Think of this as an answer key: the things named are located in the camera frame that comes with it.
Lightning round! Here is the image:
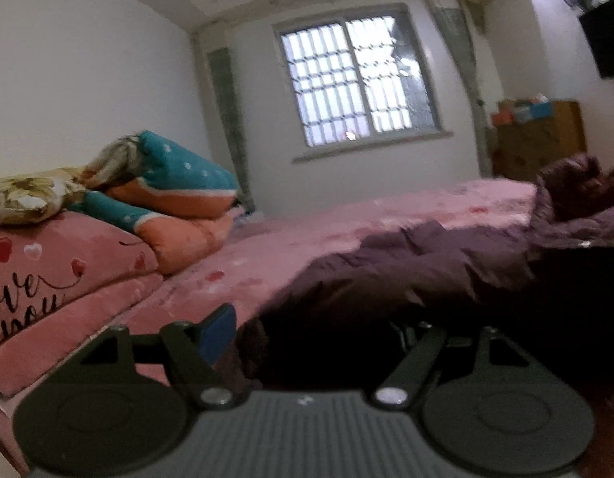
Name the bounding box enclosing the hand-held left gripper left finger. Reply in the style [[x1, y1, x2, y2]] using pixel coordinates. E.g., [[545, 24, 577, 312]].
[[82, 304, 248, 409]]

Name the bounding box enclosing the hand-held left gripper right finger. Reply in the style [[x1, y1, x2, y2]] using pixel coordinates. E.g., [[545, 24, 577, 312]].
[[374, 323, 551, 409]]

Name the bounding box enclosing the dark purple down jacket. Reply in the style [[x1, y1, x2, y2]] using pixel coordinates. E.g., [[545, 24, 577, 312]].
[[237, 154, 614, 409]]

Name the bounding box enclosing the pink bed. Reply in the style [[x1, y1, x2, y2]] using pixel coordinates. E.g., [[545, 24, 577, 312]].
[[0, 178, 544, 478]]

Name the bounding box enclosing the teal and orange quilt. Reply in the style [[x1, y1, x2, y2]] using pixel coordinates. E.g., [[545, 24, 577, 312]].
[[68, 130, 240, 276]]

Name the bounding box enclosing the grey curtain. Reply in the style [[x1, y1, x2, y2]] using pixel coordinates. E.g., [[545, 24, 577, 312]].
[[207, 47, 255, 215], [426, 0, 487, 177]]

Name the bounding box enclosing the wooden cabinet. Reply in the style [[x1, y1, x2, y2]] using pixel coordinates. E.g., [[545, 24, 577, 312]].
[[492, 101, 587, 182]]

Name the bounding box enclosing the blue box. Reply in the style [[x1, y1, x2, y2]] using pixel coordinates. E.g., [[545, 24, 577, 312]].
[[515, 101, 555, 123]]

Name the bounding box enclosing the barred window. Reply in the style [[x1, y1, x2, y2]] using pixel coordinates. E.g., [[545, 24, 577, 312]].
[[272, 4, 454, 164]]

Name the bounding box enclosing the black wall television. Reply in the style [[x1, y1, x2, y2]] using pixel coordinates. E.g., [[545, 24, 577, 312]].
[[578, 0, 614, 80]]

